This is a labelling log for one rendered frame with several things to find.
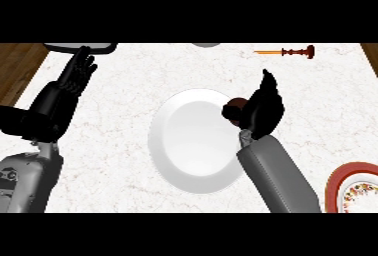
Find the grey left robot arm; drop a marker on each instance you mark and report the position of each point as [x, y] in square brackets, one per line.
[26, 178]

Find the white oval plate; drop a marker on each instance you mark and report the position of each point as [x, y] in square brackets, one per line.
[193, 141]

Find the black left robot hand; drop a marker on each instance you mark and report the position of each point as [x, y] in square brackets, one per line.
[51, 106]

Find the brown cupcake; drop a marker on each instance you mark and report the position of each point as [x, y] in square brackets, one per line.
[236, 108]

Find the red rimmed floral plate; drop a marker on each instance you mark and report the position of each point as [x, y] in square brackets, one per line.
[354, 190]

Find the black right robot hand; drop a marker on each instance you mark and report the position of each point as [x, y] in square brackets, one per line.
[263, 111]

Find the dark rimmed grey appliance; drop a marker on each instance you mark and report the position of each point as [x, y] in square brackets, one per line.
[85, 47]

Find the small grey round object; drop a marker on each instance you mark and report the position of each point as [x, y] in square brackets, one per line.
[205, 44]

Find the red candlestick with orange candle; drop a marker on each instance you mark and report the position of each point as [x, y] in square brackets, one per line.
[295, 51]

